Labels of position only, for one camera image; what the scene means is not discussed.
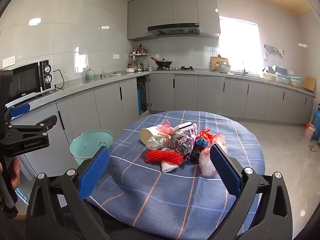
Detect small wooden board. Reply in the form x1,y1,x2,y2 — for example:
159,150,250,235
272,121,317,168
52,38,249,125
303,76,317,92

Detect grey base cabinets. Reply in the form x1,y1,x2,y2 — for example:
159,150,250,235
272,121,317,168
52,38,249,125
12,69,316,180

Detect metal pot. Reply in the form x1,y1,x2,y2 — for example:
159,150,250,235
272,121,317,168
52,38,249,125
216,62,231,74

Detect gas stove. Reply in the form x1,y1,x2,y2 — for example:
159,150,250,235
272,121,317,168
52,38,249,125
156,66,196,72

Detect blue white patterned bag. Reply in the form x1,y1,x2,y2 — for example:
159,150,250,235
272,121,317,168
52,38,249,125
170,130,194,154

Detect white dish basin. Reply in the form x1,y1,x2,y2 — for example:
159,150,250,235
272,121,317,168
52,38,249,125
261,65,290,83

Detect clear bag with red print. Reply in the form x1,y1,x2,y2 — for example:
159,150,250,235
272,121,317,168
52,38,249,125
199,147,218,177

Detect clear plastic bag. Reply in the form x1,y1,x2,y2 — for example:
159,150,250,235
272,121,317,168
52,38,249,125
146,135,173,151

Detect black power cable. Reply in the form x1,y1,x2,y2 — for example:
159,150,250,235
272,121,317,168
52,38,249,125
53,69,65,89

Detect purple foil wrapper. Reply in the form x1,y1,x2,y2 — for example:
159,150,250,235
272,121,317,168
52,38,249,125
186,127,199,143

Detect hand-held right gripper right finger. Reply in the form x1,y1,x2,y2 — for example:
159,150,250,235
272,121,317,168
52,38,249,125
209,144,293,240

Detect teal basin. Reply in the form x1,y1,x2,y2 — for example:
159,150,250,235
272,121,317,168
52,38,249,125
289,76,303,89

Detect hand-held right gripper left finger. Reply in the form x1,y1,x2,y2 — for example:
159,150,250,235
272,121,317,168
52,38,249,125
25,146,110,240

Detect teal trash bin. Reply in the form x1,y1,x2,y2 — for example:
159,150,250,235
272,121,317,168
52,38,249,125
69,129,115,165

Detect black and white microwave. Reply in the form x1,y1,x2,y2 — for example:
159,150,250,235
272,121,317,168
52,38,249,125
7,58,56,105

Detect black patterned wrapper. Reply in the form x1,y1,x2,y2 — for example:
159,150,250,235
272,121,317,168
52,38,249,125
186,150,202,164

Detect person's left hand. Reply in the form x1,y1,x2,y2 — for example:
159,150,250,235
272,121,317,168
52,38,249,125
10,157,22,190

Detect red transparent wrapper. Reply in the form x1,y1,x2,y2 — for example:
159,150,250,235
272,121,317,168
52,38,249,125
145,150,185,167

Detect black wok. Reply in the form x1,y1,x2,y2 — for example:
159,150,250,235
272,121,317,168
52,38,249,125
151,57,173,68

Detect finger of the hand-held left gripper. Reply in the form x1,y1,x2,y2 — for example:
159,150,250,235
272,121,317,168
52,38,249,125
5,103,31,118
5,114,58,133

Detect blue gas cylinder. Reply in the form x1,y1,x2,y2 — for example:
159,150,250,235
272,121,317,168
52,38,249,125
311,103,320,141

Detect hanging dish cloths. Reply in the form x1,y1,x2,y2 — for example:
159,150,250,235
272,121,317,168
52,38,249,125
264,44,285,59

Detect wooden cutting board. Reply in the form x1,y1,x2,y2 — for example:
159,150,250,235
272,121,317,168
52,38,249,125
210,56,229,71

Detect grey upper cabinets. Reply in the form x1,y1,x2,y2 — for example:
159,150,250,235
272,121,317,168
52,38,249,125
127,0,221,42

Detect white and black sponge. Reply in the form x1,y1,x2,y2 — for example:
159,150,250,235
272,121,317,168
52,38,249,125
175,121,197,132

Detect white bucket with red rim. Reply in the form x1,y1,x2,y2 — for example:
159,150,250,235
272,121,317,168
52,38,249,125
303,123,316,141

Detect red plastic bag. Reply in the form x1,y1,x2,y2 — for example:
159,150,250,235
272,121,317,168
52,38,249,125
196,128,213,143

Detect metal spice rack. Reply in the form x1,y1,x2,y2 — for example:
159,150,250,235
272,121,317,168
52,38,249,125
128,44,149,71

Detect translucent pink plastic bag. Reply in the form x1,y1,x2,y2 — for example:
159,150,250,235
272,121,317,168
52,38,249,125
211,133,227,153

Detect bright window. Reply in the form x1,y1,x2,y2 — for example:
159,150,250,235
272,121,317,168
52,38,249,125
219,17,261,68

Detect white paper cup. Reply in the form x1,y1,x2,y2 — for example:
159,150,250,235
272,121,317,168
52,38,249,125
139,126,163,146

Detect black range hood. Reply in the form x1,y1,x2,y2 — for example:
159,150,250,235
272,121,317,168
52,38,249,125
147,22,200,37

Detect pink plastic wrapper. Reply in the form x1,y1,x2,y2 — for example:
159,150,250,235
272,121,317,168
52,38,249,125
156,120,174,137

